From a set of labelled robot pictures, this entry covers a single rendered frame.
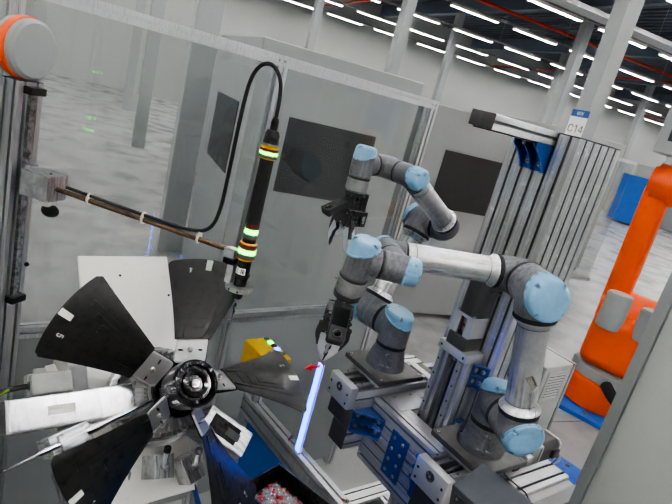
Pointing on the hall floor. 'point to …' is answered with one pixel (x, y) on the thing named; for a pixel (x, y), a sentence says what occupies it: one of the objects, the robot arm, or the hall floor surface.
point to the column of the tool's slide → (12, 96)
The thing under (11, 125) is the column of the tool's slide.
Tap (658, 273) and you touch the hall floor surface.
